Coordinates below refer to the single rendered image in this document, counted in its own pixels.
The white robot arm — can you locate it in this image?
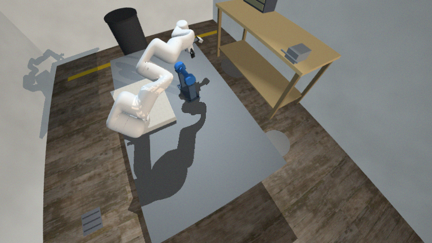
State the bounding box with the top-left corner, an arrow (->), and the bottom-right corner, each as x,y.
106,20 -> 203,138

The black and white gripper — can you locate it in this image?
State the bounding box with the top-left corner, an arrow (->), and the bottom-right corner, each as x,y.
185,45 -> 195,58

